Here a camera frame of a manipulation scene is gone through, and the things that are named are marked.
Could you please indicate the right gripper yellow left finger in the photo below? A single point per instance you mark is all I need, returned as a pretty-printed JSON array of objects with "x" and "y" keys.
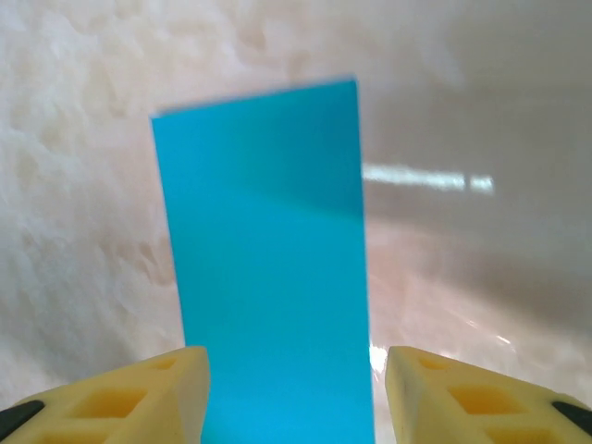
[{"x": 115, "y": 407}]

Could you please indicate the blue paper sheet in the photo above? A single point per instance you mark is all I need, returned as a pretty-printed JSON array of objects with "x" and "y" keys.
[{"x": 268, "y": 254}]

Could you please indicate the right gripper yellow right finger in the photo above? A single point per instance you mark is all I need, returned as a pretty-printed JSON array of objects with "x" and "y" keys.
[{"x": 462, "y": 407}]

